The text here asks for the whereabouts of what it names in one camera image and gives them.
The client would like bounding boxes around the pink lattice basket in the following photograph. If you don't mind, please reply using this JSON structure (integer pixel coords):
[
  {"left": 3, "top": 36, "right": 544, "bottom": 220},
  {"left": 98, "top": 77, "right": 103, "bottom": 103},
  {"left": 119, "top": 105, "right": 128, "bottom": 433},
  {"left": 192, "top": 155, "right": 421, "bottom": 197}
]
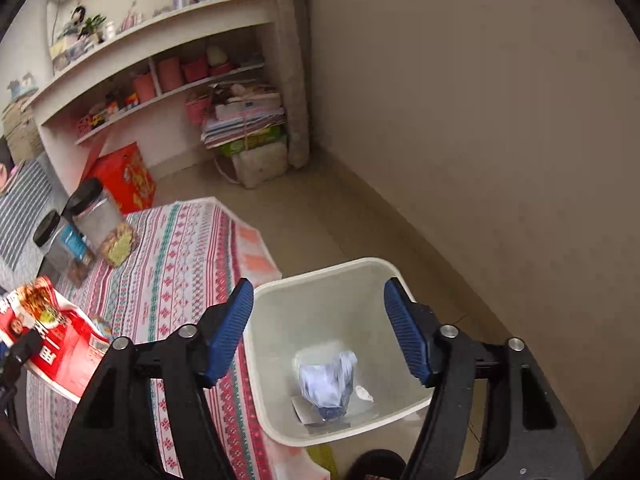
[{"left": 186, "top": 95, "right": 212, "bottom": 126}]

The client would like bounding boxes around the beige curtain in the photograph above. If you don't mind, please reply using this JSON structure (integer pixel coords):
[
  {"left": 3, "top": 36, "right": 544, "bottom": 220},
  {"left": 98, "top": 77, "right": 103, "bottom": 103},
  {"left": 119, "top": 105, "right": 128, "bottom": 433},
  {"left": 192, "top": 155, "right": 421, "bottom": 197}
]
[{"left": 274, "top": 0, "right": 312, "bottom": 170}]

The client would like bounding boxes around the patterned striped tablecloth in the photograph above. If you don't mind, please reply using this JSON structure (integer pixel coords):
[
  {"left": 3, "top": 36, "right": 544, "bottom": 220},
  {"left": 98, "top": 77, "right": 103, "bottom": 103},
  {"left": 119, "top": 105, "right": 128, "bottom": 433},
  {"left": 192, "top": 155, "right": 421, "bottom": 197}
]
[{"left": 25, "top": 197, "right": 311, "bottom": 480}]

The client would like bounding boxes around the pink pig plush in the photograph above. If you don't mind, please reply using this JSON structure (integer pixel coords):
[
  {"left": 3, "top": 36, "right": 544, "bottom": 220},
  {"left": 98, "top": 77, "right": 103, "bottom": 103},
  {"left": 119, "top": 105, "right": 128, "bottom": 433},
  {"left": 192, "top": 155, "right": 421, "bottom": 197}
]
[{"left": 0, "top": 160, "right": 23, "bottom": 193}]

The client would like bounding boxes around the dark haired doll figure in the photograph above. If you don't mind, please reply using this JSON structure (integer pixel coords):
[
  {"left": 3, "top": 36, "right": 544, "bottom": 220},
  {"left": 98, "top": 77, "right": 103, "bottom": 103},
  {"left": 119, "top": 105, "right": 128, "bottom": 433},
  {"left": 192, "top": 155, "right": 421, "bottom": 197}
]
[{"left": 70, "top": 5, "right": 91, "bottom": 36}]

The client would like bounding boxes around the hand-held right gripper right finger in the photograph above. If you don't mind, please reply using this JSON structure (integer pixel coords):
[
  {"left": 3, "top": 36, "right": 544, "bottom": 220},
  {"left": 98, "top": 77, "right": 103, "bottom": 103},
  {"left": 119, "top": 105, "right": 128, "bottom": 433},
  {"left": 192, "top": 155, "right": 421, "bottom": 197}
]
[{"left": 384, "top": 277, "right": 586, "bottom": 480}]

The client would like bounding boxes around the white woven sack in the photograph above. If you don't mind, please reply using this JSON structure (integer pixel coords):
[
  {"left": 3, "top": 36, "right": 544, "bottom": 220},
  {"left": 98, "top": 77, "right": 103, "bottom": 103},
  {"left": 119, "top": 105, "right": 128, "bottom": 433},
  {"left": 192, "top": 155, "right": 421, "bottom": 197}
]
[{"left": 231, "top": 142, "right": 291, "bottom": 190}]

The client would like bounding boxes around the clear jar with mixed nuts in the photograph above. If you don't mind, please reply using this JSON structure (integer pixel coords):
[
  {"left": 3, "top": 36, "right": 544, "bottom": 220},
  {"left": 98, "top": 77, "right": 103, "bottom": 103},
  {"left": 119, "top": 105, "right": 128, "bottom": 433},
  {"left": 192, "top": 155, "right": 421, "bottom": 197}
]
[{"left": 64, "top": 178, "right": 138, "bottom": 268}]

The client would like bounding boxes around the red gift box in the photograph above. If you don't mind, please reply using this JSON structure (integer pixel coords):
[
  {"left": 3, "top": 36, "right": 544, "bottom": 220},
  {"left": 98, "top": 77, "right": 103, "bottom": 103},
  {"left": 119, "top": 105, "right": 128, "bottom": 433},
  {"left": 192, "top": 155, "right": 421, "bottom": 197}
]
[{"left": 80, "top": 142, "right": 157, "bottom": 216}]

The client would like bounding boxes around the striped grey sofa cover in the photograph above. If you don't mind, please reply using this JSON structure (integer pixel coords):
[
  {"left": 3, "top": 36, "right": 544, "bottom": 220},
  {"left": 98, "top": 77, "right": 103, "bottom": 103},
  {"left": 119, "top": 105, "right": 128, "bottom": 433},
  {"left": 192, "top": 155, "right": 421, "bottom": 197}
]
[{"left": 0, "top": 157, "right": 68, "bottom": 271}]

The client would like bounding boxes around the crumpled white blue wrapper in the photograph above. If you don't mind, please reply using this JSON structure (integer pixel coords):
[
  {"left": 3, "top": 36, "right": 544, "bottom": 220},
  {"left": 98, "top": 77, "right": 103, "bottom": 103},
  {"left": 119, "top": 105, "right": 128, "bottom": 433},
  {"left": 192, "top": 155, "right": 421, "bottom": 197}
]
[{"left": 297, "top": 350, "right": 358, "bottom": 408}]

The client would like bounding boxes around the stack of old books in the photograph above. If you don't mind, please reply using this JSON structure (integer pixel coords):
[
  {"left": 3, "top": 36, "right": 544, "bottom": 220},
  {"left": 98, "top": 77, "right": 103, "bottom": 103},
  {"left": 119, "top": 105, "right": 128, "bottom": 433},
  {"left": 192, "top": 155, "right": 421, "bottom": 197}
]
[{"left": 0, "top": 100, "right": 43, "bottom": 163}]

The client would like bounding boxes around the green tissue pack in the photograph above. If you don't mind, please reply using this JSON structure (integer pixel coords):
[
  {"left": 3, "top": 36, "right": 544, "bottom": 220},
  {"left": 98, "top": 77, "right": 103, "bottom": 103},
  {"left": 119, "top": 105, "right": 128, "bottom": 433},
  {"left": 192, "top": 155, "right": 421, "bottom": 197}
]
[{"left": 220, "top": 127, "right": 288, "bottom": 157}]

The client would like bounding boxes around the white shelf unit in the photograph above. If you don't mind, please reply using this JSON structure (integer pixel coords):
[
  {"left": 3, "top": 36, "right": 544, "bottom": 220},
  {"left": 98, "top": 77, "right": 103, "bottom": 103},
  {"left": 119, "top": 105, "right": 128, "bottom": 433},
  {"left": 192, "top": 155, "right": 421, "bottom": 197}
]
[{"left": 25, "top": 0, "right": 281, "bottom": 171}]

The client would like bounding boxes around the clear jar with blue label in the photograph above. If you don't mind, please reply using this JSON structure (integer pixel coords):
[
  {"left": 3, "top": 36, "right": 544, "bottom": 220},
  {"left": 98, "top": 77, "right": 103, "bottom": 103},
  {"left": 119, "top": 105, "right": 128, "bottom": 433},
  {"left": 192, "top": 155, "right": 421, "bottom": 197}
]
[{"left": 32, "top": 210, "right": 96, "bottom": 288}]

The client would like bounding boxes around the white plastic trash bin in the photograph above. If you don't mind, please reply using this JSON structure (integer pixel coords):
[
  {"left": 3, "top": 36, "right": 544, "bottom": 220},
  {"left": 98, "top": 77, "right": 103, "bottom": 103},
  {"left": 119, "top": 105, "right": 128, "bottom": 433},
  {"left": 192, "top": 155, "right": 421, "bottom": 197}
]
[{"left": 241, "top": 257, "right": 436, "bottom": 447}]

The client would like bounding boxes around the clear flat plastic packet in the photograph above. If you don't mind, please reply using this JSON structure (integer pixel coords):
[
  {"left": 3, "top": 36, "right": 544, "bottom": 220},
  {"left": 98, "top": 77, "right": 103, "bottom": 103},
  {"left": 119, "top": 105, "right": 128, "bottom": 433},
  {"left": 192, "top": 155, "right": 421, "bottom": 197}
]
[{"left": 291, "top": 395, "right": 353, "bottom": 435}]

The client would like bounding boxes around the red instant noodle packet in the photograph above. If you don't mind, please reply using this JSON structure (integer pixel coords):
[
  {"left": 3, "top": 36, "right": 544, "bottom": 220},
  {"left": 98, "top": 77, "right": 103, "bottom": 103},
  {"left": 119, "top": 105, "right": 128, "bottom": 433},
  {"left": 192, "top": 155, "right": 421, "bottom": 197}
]
[{"left": 0, "top": 275, "right": 112, "bottom": 403}]

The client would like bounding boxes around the small pink plastic basket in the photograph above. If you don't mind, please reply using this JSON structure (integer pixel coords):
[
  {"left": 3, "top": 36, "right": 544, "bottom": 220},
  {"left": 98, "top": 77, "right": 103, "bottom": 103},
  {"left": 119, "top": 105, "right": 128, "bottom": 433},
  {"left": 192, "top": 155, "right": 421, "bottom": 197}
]
[{"left": 181, "top": 57, "right": 210, "bottom": 83}]

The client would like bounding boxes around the pink pen pot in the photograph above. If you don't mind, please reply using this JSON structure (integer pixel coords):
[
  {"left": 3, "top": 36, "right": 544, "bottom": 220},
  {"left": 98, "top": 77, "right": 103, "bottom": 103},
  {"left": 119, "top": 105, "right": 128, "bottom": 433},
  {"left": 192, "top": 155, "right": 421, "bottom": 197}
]
[
  {"left": 156, "top": 56, "right": 182, "bottom": 92},
  {"left": 132, "top": 72, "right": 158, "bottom": 105}
]

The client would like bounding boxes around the tied stack of papers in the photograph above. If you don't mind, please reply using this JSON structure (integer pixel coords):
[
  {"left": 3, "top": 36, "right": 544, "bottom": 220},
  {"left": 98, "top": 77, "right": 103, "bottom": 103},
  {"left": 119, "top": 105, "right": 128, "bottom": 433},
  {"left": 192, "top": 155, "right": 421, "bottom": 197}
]
[{"left": 200, "top": 82, "right": 288, "bottom": 150}]

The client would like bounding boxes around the blue white toy house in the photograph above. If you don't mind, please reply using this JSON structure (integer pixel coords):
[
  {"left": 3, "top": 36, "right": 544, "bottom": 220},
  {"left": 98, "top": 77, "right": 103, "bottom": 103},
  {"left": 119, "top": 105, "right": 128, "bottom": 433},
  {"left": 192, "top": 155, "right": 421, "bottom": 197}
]
[{"left": 7, "top": 77, "right": 38, "bottom": 101}]

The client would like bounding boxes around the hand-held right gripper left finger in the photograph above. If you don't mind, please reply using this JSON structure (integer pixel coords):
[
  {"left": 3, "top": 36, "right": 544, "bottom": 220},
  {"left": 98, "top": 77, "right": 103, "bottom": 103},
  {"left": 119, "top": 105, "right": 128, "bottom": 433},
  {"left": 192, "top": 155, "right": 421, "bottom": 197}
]
[{"left": 55, "top": 278, "right": 255, "bottom": 480}]

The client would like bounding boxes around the black slipper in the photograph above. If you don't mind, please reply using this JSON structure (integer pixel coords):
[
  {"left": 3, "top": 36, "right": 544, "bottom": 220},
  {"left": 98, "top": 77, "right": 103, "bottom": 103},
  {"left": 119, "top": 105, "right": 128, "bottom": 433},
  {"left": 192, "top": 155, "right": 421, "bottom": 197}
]
[{"left": 345, "top": 449, "right": 407, "bottom": 480}]

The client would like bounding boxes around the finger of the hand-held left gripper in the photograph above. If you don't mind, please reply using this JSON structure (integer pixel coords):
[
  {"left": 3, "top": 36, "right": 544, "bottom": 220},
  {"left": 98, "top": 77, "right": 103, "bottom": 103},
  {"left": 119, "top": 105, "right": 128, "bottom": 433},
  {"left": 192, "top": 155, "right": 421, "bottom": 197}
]
[{"left": 0, "top": 329, "right": 45, "bottom": 396}]

